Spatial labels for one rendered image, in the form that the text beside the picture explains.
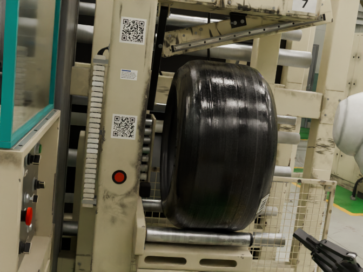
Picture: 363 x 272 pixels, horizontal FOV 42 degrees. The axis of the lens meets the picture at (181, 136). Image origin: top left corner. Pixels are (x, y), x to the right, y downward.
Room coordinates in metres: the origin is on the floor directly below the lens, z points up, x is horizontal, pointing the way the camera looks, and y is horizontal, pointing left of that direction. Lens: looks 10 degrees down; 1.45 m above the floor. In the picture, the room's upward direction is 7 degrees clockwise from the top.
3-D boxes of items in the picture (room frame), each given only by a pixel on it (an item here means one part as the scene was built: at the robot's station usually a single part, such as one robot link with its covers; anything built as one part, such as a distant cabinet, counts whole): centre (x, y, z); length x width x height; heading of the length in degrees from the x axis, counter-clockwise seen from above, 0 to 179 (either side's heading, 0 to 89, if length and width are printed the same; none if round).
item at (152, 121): (1.90, 0.21, 1.05); 0.20 x 0.15 x 0.30; 99
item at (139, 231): (1.53, 0.11, 0.90); 0.40 x 0.03 x 0.10; 9
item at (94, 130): (1.46, 0.27, 1.19); 0.05 x 0.04 x 0.48; 9
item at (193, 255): (1.42, -0.08, 0.84); 0.36 x 0.09 x 0.06; 99
